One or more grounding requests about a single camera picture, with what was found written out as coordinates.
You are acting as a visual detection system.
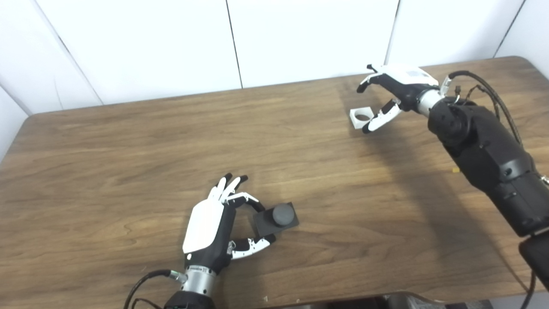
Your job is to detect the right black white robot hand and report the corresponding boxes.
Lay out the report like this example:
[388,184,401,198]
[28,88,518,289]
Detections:
[356,64,440,134]

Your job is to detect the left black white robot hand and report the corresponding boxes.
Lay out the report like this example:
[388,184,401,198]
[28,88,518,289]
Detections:
[182,173,277,276]

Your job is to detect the white square piece with hole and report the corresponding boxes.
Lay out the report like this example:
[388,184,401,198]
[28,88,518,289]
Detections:
[349,106,378,130]

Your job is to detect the black peg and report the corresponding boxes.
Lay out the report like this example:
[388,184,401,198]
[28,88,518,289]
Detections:
[253,203,300,237]

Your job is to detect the grey robot torso edge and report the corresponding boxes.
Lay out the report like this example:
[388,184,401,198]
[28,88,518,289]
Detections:
[373,292,494,309]

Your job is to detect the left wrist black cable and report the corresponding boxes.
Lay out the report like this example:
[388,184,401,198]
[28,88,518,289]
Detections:
[123,269,188,309]

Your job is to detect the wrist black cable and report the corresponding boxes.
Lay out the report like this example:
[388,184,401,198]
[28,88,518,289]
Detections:
[123,269,188,309]
[441,70,537,309]

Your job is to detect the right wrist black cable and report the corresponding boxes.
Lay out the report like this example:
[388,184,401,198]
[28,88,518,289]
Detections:
[441,70,537,309]

